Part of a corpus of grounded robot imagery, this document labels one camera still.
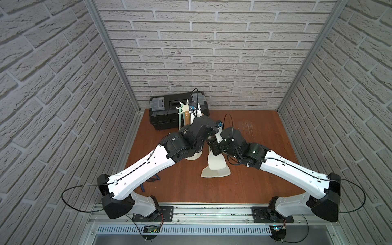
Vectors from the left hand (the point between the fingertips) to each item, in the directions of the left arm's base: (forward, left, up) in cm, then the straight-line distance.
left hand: (209, 118), depth 65 cm
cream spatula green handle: (-11, -5, -24) cm, 27 cm away
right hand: (-3, -2, -12) cm, 13 cm away
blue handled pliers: (-14, +32, -39) cm, 53 cm away
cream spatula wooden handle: (-10, -12, -35) cm, 38 cm away
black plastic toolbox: (+22, +27, -22) cm, 41 cm away
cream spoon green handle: (+3, +14, -4) cm, 15 cm away
